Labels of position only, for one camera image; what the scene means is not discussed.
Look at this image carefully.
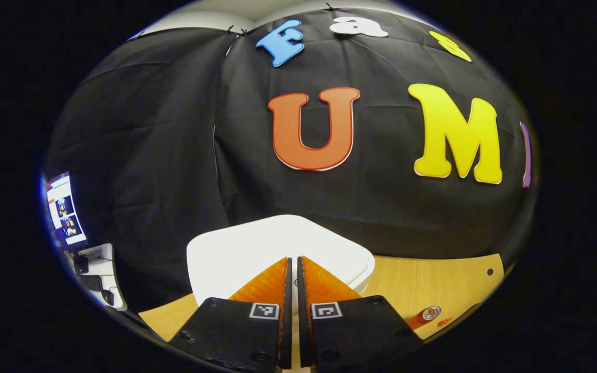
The red pop can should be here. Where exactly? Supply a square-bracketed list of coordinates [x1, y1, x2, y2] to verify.
[406, 305, 443, 331]

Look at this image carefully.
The wooden desktop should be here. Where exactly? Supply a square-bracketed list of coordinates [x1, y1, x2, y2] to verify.
[138, 253, 504, 373]

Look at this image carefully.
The white desktop garbage bin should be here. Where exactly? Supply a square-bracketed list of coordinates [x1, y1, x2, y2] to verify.
[187, 214, 376, 306]

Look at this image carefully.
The computer monitor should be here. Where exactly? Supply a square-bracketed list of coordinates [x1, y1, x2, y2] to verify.
[45, 173, 88, 248]

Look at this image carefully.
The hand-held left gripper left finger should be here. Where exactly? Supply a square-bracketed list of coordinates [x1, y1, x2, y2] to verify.
[168, 256, 293, 371]

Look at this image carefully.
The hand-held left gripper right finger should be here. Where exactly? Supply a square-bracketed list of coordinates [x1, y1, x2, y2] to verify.
[297, 255, 424, 371]

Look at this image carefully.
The black backdrop cloth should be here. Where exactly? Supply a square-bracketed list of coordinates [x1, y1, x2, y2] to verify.
[45, 8, 540, 311]

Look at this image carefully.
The white side desk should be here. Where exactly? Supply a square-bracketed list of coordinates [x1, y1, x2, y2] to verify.
[73, 243, 129, 311]

